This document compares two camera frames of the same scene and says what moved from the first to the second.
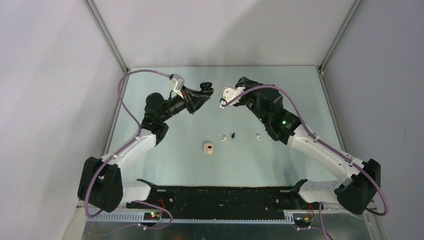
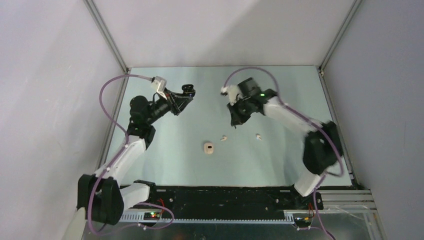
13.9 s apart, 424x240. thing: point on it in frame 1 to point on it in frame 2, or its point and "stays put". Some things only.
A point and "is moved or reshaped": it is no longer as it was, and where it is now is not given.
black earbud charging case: (206, 88) is moved or reshaped
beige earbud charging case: (208, 148) stays put
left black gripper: (193, 100) to (177, 102)
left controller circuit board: (151, 216) stays put
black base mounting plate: (225, 199) stays put
